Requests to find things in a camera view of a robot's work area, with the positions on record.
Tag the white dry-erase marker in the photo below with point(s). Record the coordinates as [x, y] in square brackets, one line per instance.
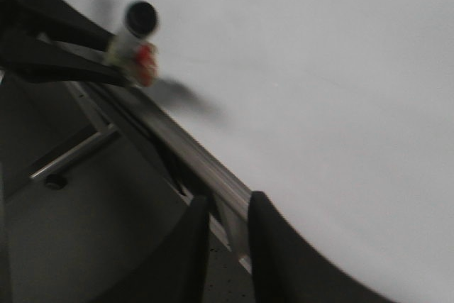
[139, 22]

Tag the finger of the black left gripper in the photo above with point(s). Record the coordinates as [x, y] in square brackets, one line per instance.
[64, 23]
[39, 62]

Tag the metal support bar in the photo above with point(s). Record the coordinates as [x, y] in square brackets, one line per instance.
[75, 148]

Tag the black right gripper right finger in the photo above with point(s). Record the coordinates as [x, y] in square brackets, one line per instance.
[285, 268]

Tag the white whiteboard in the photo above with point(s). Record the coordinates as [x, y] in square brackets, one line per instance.
[341, 111]

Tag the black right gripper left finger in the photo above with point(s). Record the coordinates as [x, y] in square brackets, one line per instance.
[176, 270]

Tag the red magnet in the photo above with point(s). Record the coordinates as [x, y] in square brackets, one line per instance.
[146, 65]

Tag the aluminium whiteboard frame rail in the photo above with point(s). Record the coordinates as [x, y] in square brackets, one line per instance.
[189, 167]

